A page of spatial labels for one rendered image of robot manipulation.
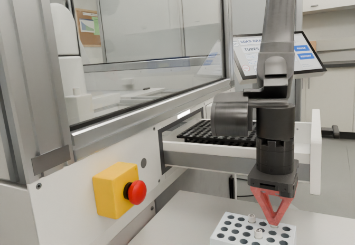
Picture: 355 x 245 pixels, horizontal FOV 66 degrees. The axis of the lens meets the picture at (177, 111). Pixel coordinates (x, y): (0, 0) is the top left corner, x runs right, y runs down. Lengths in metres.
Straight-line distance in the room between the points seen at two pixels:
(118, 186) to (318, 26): 4.03
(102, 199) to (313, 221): 0.40
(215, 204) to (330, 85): 3.10
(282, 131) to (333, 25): 3.91
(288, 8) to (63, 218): 0.53
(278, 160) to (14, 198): 0.38
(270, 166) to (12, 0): 0.41
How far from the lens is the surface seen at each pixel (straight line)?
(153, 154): 0.63
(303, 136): 0.82
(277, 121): 0.42
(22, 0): 0.41
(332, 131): 0.68
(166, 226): 0.59
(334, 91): 3.65
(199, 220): 0.60
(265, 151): 0.44
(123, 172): 0.47
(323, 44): 4.25
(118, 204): 0.47
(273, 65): 0.45
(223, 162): 0.61
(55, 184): 0.43
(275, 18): 0.56
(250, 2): 2.42
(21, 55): 0.40
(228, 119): 0.43
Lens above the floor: 1.09
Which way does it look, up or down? 11 degrees down
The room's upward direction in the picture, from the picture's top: 4 degrees counter-clockwise
